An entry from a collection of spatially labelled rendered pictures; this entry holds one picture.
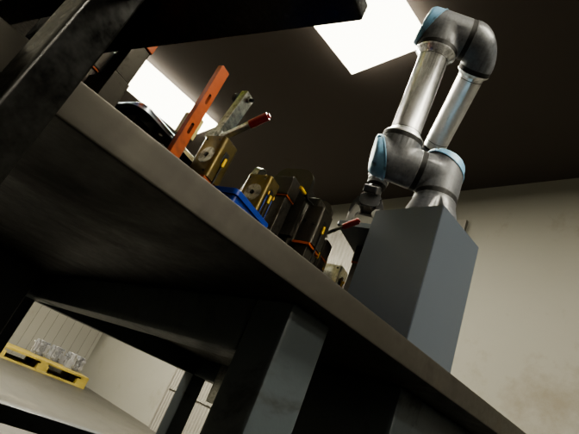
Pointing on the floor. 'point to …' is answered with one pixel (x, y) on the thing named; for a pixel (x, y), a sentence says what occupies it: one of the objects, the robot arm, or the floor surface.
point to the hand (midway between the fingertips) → (359, 227)
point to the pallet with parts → (69, 366)
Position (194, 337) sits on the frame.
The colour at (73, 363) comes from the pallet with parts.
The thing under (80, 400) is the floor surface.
